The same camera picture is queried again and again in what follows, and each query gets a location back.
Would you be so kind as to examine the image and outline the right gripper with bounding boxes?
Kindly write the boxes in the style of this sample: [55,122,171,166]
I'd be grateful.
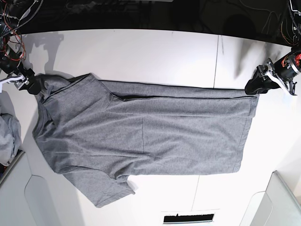
[0,55,41,95]

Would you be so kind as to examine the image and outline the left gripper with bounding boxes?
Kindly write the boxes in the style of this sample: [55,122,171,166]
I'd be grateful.
[245,51,301,96]

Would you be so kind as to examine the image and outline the grey t-shirt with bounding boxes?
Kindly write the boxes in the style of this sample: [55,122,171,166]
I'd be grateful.
[33,73,259,208]

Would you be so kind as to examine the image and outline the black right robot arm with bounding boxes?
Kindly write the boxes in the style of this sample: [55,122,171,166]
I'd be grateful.
[0,0,43,95]

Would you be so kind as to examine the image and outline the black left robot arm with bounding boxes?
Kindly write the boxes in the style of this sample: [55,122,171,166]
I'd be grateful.
[245,0,301,96]

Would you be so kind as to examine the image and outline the light grey cloth pile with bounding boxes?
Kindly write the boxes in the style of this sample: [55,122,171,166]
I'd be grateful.
[0,91,22,166]

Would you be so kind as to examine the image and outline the right white bin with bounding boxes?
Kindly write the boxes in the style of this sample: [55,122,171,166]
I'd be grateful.
[240,171,301,226]

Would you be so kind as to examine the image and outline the white bin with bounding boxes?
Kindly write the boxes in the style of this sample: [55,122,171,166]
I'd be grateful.
[240,171,301,226]
[0,152,36,226]

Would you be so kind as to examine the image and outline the left white bin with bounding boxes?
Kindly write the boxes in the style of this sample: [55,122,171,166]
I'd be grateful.
[0,152,36,226]

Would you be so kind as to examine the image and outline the white cables in background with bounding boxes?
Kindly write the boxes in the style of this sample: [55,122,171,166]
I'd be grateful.
[239,0,287,36]

